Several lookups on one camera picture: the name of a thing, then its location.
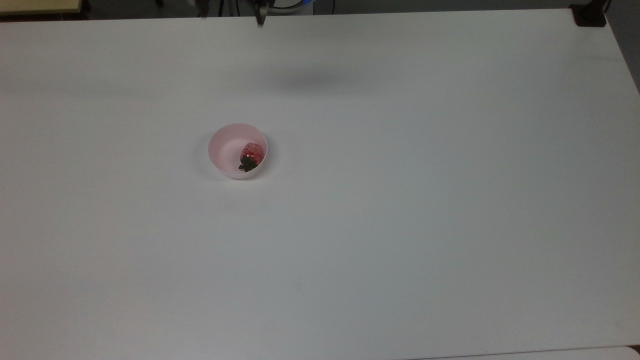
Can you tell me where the red strawberry with green leaves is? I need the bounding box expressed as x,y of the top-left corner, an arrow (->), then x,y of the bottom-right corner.
238,142 -> 265,173

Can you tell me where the pink plastic bowl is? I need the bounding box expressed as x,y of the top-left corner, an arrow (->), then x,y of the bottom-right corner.
208,123 -> 269,180

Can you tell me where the yellow wooden board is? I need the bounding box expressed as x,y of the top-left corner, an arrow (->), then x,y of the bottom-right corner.
0,0 -> 84,15

